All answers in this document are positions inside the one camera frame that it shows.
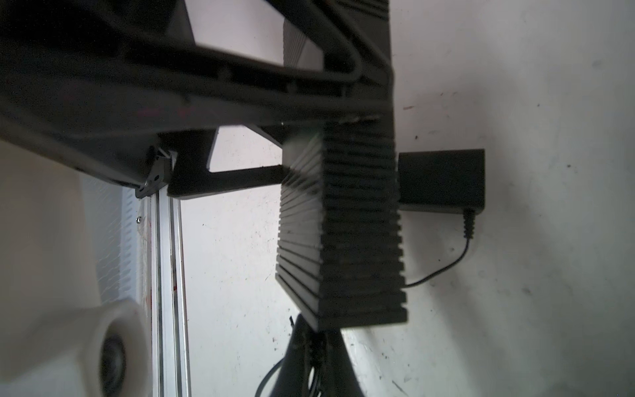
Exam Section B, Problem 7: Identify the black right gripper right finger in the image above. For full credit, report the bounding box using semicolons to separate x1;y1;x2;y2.
324;330;364;397

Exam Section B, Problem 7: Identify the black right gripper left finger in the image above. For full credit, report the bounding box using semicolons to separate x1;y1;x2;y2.
271;314;312;397

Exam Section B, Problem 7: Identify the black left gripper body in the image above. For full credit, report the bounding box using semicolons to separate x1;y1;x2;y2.
1;1;393;197

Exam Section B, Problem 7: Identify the black power adapter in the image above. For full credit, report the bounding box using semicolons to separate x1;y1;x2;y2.
397;149;486;289

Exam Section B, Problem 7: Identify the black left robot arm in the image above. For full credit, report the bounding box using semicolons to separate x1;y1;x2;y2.
1;1;408;396

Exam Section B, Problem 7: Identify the aluminium mounting rail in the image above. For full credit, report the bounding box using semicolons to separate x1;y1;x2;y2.
137;188;192;396

